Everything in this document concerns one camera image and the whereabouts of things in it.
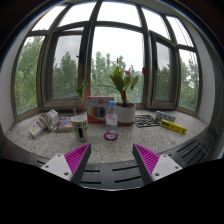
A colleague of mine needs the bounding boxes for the clear plastic water bottle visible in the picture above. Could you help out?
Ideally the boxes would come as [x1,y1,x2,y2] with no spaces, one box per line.
[106,101,118,136]

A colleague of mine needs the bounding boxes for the white flower pot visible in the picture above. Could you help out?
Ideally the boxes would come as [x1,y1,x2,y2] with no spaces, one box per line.
[116,104,136,126]

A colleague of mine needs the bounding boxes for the dark window frame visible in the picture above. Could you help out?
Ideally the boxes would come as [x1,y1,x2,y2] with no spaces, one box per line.
[12,0,201,119]

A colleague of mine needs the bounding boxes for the green plant with red flowers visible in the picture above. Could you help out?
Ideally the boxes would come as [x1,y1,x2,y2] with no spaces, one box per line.
[76,58,147,107]

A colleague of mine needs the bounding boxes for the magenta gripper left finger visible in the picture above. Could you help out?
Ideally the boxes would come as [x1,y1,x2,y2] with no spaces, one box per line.
[42,143,91,185]

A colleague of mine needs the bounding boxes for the dark slatted radiator cover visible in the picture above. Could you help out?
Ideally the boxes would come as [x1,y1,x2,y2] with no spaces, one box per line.
[0,126,217,190]

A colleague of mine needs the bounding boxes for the black flat metal part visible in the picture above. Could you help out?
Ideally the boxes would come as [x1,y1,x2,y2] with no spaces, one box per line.
[134,115,159,128]

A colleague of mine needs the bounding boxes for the yellow long box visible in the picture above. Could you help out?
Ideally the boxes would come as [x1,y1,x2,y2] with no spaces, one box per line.
[160,120,187,134]

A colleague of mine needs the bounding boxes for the red round coaster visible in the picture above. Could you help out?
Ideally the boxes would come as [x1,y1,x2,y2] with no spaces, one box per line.
[104,133,118,141]

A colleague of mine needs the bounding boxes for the white paper cup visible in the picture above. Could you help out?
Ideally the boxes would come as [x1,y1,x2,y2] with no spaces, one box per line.
[71,115,88,141]

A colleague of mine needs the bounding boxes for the red and white box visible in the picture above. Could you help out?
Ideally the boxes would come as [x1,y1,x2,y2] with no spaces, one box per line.
[86,96,114,123]

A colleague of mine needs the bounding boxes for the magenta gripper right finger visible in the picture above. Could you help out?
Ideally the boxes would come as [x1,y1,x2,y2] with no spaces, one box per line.
[132,144,182,185]

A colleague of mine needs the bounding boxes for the light blue small box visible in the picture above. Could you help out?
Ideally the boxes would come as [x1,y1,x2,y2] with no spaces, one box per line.
[156,111,176,122]

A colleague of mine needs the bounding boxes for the white wrapped package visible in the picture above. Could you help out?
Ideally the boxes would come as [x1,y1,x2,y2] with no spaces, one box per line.
[29,109,58,138]

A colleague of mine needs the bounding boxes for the small colourful card pack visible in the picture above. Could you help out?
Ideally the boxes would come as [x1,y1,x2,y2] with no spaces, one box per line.
[55,116,72,133]

